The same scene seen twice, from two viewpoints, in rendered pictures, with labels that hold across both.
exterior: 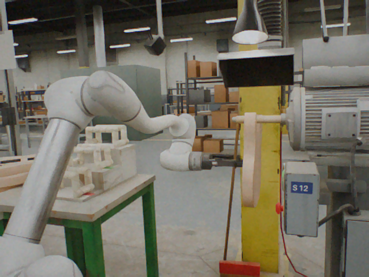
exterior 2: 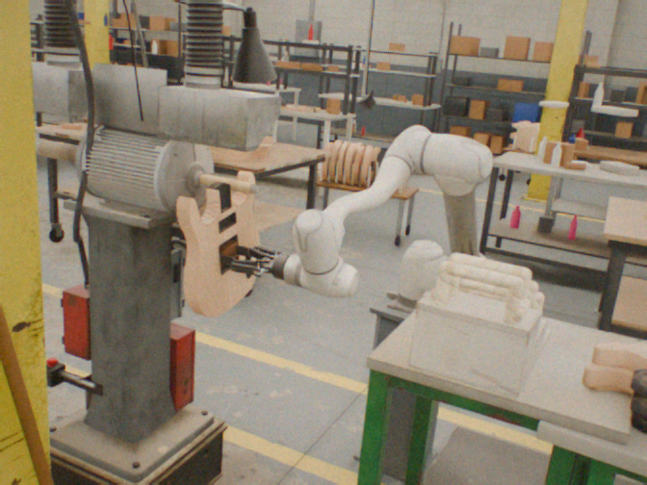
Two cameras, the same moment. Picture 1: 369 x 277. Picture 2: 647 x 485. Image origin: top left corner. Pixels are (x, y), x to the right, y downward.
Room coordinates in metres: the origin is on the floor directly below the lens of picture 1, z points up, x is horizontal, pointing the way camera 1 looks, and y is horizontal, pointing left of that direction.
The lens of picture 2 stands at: (3.14, 0.24, 1.68)
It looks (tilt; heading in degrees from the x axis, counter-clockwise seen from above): 17 degrees down; 187
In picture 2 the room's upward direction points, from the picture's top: 5 degrees clockwise
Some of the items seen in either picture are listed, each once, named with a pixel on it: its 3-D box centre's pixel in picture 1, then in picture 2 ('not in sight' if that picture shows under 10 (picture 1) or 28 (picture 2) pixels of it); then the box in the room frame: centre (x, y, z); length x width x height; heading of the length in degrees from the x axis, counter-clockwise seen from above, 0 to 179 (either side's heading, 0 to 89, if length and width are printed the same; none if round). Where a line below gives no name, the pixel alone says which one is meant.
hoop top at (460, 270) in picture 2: (110, 127); (479, 275); (1.68, 0.44, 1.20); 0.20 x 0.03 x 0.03; 70
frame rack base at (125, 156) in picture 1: (107, 161); (474, 339); (1.63, 0.46, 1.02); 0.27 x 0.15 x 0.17; 71
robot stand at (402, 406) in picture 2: not in sight; (405, 384); (0.68, 0.35, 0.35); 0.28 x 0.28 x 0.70; 64
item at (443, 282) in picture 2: (124, 136); (443, 286); (1.65, 0.36, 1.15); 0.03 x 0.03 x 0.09
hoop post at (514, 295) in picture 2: (98, 135); (513, 303); (1.71, 0.52, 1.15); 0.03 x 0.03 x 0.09
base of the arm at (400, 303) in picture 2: not in sight; (412, 299); (0.67, 0.33, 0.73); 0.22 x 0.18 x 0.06; 64
